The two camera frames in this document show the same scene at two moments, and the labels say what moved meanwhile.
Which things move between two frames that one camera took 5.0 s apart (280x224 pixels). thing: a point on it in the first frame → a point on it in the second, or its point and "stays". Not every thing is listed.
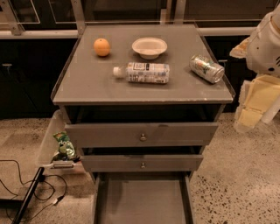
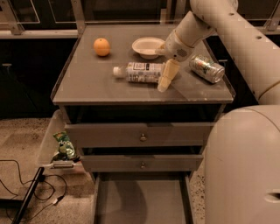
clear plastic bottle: [144, 73] stays
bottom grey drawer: [143, 198] stays
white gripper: [263, 51] → [176, 47]
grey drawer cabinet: [142, 101] stays
